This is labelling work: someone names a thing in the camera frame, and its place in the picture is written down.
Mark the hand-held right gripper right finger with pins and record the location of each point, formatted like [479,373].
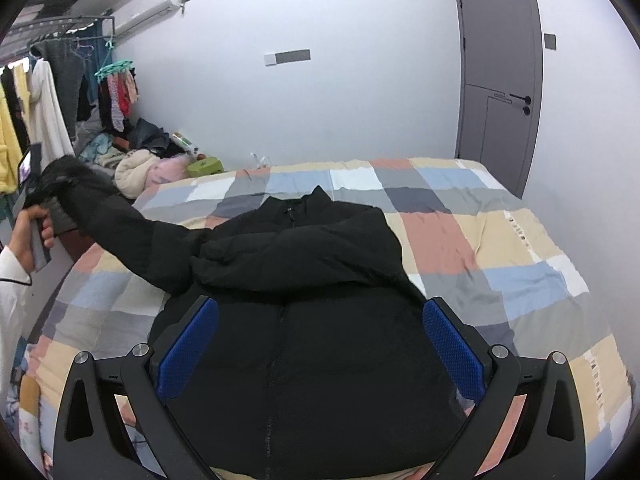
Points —
[450,340]

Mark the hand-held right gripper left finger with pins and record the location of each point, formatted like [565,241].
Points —
[192,337]

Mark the black puffer jacket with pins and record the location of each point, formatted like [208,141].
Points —
[300,310]

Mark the pile of dark clothes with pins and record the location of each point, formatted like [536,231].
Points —
[150,137]

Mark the metal clothes rack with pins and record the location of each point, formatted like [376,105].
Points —
[55,27]

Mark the person's left hand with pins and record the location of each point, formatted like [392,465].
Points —
[31,237]

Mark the white hanging garment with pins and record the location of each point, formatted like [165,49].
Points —
[47,110]

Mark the checkered bed sheet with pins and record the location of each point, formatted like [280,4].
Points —
[500,260]

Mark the cream fleece garment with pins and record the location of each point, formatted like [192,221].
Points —
[134,172]

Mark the grey hanging sweater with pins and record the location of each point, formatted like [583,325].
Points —
[67,80]

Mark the green clip hanger with socks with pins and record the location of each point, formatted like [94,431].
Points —
[117,90]

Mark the pink garment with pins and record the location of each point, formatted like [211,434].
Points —
[172,167]

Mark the white bottle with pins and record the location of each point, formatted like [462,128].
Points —
[184,142]

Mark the green box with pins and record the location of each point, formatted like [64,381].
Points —
[205,166]

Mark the white air conditioner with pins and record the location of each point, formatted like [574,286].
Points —
[135,5]

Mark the grey door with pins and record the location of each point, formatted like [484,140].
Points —
[500,60]

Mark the white and grey wall panel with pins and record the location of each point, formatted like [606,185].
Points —
[287,57]

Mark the grey wall switch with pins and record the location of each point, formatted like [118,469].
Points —
[550,41]

